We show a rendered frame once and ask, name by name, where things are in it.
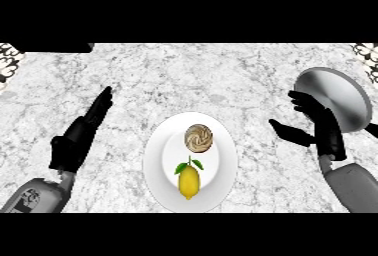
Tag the white oval plate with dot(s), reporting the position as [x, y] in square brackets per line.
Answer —
[189, 193]

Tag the black appliance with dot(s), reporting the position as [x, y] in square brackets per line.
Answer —
[53, 47]

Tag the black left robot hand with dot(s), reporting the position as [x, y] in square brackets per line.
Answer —
[74, 143]

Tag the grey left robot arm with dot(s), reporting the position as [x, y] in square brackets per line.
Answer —
[37, 196]

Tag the yellow lemon with leaves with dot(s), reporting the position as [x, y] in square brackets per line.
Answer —
[189, 181]

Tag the brown swirl cupcake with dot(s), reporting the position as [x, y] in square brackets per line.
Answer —
[198, 138]

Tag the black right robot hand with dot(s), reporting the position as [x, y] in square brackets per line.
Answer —
[325, 128]

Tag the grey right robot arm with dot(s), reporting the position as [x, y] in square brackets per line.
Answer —
[351, 186]

